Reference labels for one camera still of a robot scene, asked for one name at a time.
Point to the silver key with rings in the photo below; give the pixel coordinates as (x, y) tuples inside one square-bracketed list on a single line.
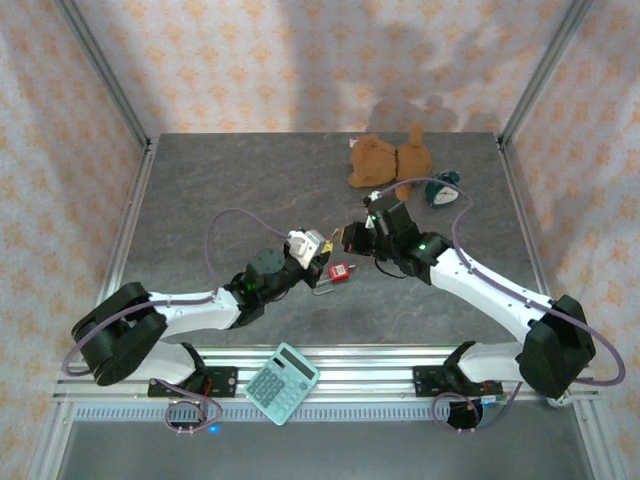
[(352, 267)]

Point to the red padlock with white label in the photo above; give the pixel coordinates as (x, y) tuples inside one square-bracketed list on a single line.
[(339, 273)]

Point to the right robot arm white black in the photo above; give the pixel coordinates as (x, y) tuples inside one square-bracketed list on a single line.
[(490, 290)]

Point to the teal alarm clock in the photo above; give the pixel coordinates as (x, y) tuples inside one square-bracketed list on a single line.
[(442, 192)]

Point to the brown teddy bear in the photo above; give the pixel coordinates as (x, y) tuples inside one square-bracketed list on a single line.
[(375, 162)]

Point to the teal calculator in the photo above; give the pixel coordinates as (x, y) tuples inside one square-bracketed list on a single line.
[(280, 385)]

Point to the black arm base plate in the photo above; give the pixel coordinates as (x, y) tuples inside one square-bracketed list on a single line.
[(427, 382), (222, 382)]

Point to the aluminium side rail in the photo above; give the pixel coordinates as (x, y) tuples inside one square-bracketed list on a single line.
[(125, 240), (530, 240)]

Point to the aluminium mounting rail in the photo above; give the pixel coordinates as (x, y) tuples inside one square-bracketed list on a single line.
[(370, 380)]

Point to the aluminium frame post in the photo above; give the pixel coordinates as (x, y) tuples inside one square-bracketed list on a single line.
[(109, 75), (540, 75)]

